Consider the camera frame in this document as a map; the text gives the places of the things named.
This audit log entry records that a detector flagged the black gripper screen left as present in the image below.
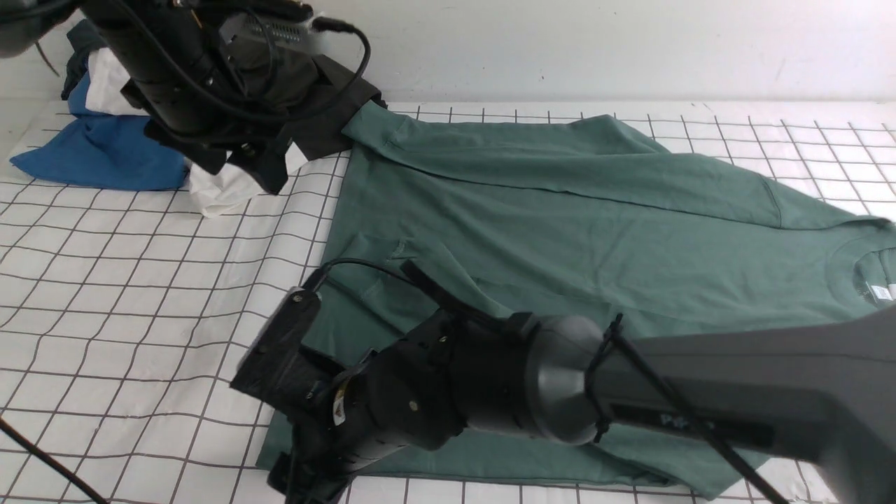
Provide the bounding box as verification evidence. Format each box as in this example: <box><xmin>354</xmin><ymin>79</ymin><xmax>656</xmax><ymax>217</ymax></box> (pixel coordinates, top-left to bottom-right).
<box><xmin>122</xmin><ymin>77</ymin><xmax>293</xmax><ymax>195</ymax></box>

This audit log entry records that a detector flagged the black gripper screen right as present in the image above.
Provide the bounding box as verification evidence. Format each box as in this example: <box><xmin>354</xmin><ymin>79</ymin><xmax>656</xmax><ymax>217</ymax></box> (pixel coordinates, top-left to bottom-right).
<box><xmin>266</xmin><ymin>309</ymin><xmax>491</xmax><ymax>503</ymax></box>

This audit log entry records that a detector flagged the green long sleeve shirt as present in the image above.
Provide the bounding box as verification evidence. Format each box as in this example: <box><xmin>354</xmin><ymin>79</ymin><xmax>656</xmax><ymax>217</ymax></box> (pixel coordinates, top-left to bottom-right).
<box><xmin>256</xmin><ymin>102</ymin><xmax>896</xmax><ymax>501</ymax></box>

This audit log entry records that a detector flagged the white shirt in pile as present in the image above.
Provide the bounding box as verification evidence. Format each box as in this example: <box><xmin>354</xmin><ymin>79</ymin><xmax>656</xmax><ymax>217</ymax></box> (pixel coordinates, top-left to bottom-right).
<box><xmin>86</xmin><ymin>48</ymin><xmax>309</xmax><ymax>218</ymax></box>

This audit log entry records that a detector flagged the dark olive shirt in pile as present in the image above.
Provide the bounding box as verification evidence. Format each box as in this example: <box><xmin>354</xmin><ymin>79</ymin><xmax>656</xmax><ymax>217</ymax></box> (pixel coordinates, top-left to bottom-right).
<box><xmin>230</xmin><ymin>39</ymin><xmax>388</xmax><ymax>162</ymax></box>

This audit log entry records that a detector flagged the blue shirt in pile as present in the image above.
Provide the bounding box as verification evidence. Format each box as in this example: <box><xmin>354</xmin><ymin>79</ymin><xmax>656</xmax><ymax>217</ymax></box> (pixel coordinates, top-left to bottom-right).
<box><xmin>10</xmin><ymin>76</ymin><xmax>188</xmax><ymax>191</ymax></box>

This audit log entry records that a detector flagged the dark teal shirt in pile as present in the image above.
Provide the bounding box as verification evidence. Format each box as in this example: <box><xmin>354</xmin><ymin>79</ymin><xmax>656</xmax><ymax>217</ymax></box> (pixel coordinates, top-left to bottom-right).
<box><xmin>60</xmin><ymin>19</ymin><xmax>108</xmax><ymax>100</ymax></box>

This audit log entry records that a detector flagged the white grid pattern tablecloth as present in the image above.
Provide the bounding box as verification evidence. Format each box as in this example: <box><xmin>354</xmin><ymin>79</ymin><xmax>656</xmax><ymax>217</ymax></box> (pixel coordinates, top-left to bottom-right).
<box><xmin>2</xmin><ymin>104</ymin><xmax>894</xmax><ymax>503</ymax></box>

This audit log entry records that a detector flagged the wrist camera screen left arm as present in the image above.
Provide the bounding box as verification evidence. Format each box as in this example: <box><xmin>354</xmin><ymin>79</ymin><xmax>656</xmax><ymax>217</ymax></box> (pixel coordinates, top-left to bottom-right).
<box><xmin>212</xmin><ymin>8</ymin><xmax>371</xmax><ymax>57</ymax></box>

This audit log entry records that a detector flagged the wrist camera screen arm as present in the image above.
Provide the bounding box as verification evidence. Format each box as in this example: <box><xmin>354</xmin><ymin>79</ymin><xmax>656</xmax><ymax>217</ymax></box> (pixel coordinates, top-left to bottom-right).
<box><xmin>212</xmin><ymin>8</ymin><xmax>371</xmax><ymax>57</ymax></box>
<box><xmin>230</xmin><ymin>289</ymin><xmax>344</xmax><ymax>420</ymax></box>

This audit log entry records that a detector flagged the black cable screen left arm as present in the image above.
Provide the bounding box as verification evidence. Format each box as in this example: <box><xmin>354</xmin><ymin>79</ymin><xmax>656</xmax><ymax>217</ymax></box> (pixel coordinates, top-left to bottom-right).
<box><xmin>81</xmin><ymin>1</ymin><xmax>372</xmax><ymax>143</ymax></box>

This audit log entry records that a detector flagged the black cable screen arm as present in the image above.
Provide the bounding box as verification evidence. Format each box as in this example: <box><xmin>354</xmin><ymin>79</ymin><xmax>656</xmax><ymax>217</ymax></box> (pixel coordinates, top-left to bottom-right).
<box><xmin>81</xmin><ymin>1</ymin><xmax>372</xmax><ymax>143</ymax></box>
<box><xmin>302</xmin><ymin>258</ymin><xmax>787</xmax><ymax>503</ymax></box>

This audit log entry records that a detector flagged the wrist camera screen right arm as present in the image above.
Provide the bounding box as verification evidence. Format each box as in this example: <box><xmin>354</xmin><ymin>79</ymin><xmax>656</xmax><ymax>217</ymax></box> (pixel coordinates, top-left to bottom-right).
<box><xmin>230</xmin><ymin>289</ymin><xmax>344</xmax><ymax>420</ymax></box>

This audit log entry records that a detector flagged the black cable screen right arm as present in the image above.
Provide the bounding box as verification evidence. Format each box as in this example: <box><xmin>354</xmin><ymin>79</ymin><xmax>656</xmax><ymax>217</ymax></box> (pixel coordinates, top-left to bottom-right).
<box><xmin>302</xmin><ymin>258</ymin><xmax>787</xmax><ymax>503</ymax></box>

